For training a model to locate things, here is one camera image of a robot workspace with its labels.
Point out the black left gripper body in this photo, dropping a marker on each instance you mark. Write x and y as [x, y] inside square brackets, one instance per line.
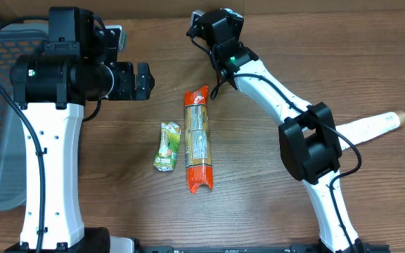
[143, 81]

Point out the grey plastic shopping basket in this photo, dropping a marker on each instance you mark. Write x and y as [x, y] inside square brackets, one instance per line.
[15, 40]

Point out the white shampoo tube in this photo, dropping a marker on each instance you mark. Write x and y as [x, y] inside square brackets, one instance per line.
[365, 129]

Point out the green yellow snack packet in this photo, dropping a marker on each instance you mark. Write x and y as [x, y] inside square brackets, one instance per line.
[170, 134]

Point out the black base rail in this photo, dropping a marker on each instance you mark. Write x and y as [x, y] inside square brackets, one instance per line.
[295, 248]

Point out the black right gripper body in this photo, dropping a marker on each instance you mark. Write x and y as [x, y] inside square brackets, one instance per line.
[195, 27]

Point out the orange spaghetti package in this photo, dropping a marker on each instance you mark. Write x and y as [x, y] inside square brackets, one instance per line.
[197, 140]

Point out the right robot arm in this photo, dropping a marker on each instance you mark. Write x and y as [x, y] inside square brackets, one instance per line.
[309, 142]

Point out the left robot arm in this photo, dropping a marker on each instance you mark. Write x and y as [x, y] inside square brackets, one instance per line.
[50, 89]

